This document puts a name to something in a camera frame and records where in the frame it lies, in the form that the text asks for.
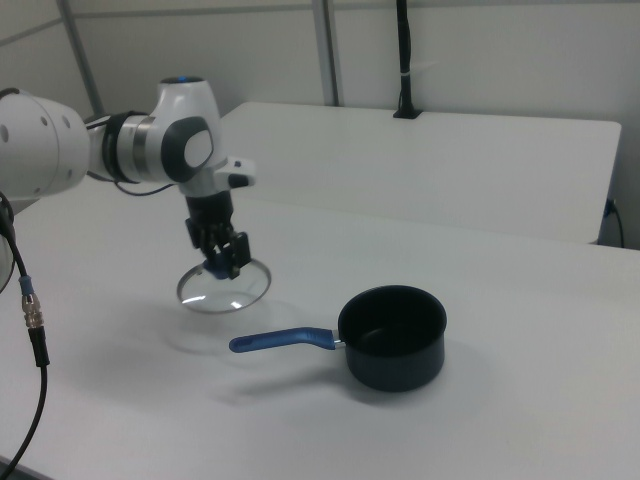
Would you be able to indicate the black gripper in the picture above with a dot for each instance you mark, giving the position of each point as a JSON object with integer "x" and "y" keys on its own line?
{"x": 210, "y": 212}

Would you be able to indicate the glass lid with blue knob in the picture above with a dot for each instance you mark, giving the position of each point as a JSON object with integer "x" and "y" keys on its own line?
{"x": 222, "y": 297}

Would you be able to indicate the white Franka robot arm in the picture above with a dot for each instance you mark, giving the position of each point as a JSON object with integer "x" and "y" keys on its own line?
{"x": 150, "y": 145}

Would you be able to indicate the white background table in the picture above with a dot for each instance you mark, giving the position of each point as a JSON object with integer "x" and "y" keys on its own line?
{"x": 425, "y": 165}

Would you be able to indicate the black pole with base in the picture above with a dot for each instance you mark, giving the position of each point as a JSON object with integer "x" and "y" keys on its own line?
{"x": 406, "y": 40}

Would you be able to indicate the grey metal partition post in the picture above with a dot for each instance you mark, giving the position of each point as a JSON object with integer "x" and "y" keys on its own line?
{"x": 82, "y": 55}
{"x": 327, "y": 50}

